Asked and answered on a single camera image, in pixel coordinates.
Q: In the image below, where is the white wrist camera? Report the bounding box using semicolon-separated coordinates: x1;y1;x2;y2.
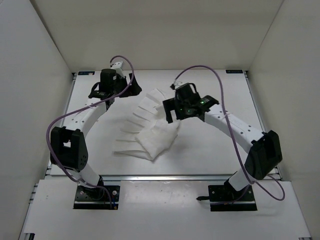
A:
170;80;184;90
110;61;125;78

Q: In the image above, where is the blue corner label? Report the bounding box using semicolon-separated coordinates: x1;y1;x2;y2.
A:
77;71;95;76
225;69;243;74

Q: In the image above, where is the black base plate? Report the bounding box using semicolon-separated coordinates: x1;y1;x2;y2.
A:
73;185;121;210
208;185;258;212

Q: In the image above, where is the white pleated skirt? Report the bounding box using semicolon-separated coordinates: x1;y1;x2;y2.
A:
112;88;181;161

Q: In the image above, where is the right blue corner label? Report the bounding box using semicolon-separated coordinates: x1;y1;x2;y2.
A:
225;69;243;74

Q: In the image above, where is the left blue corner label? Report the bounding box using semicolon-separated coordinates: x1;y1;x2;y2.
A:
77;71;95;76

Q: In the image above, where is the aluminium rail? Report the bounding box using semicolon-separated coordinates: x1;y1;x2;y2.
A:
44;173;241;184

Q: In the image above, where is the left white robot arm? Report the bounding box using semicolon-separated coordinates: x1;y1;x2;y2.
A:
47;67;142;199

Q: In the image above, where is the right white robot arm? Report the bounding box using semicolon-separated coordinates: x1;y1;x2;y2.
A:
162;83;283;200

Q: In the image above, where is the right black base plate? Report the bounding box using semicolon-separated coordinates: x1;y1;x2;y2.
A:
208;185;258;212

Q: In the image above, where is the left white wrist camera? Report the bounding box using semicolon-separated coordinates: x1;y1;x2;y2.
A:
110;61;125;78

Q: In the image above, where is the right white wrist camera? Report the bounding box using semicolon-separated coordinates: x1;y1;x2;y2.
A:
170;80;184;90

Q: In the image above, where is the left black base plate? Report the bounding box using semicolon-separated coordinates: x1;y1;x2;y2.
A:
73;185;121;210

